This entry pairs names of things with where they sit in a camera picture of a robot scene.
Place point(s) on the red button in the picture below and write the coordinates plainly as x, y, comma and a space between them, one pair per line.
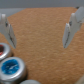
3, 51

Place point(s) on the green button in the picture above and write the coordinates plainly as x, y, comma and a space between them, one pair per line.
30, 82

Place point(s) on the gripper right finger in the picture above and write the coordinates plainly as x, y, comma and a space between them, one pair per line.
71, 27

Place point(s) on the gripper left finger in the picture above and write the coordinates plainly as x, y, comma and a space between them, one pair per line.
7, 29

